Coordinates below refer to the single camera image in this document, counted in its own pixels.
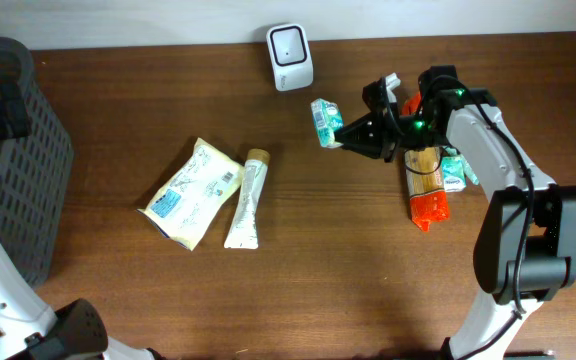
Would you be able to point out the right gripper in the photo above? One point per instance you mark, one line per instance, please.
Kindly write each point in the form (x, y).
(383, 143)

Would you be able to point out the small teal tissue pack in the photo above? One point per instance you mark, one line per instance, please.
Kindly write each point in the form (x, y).
(327, 120)

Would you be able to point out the orange spaghetti pack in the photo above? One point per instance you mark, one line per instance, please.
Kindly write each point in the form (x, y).
(427, 196)

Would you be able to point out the kleenex tissue pocket pack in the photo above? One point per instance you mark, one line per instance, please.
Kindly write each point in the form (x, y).
(453, 174)

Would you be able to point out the teal wet wipes pack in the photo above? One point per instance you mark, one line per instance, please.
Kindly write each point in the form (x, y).
(468, 171)

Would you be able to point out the white beige tube pack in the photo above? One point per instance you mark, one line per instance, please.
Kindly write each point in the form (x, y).
(243, 232)

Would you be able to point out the white cream food pouch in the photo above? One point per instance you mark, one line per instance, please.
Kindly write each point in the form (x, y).
(184, 207)

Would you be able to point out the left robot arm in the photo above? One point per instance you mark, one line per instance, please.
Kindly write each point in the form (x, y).
(31, 329)

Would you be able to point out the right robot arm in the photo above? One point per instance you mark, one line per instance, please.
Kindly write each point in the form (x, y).
(526, 249)

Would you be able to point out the white barcode scanner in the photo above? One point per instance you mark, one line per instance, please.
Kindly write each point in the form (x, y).
(290, 57)

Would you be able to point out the grey plastic basket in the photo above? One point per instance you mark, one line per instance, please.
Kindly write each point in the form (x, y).
(34, 171)

